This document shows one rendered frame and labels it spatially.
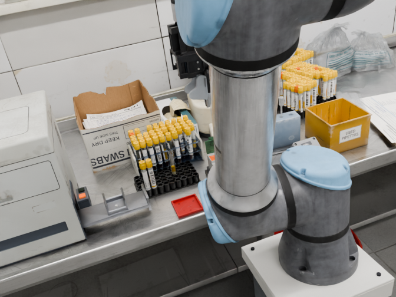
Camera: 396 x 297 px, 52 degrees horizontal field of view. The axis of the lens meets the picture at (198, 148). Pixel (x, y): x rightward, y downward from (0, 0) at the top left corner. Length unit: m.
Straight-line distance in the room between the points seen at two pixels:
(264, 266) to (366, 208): 1.21
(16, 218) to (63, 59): 0.68
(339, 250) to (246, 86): 0.42
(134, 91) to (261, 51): 1.10
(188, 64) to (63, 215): 0.45
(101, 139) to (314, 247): 0.71
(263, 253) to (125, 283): 0.96
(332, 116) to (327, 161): 0.62
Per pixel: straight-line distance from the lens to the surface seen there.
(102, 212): 1.04
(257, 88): 0.46
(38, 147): 0.90
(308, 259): 0.78
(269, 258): 0.86
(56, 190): 0.95
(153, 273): 1.75
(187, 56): 0.91
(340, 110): 1.34
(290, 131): 1.22
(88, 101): 1.48
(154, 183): 1.09
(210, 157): 1.09
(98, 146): 1.24
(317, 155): 0.74
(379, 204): 2.03
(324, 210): 0.72
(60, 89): 1.53
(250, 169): 0.57
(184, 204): 1.06
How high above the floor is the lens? 1.54
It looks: 31 degrees down
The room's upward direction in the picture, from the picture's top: 8 degrees counter-clockwise
